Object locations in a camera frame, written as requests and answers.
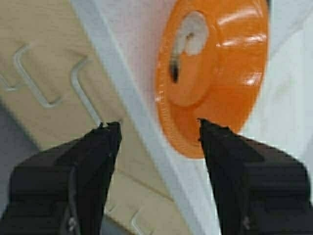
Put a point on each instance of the white shrimp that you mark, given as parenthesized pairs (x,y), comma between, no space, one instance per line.
(190,37)

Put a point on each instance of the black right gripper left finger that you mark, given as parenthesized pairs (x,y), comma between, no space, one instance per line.
(63,190)

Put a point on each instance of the light wooden base cabinet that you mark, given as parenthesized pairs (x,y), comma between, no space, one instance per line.
(40,42)

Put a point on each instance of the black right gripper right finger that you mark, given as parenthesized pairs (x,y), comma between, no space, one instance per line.
(258,189)

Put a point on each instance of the orange bowl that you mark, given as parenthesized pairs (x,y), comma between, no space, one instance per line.
(221,83)

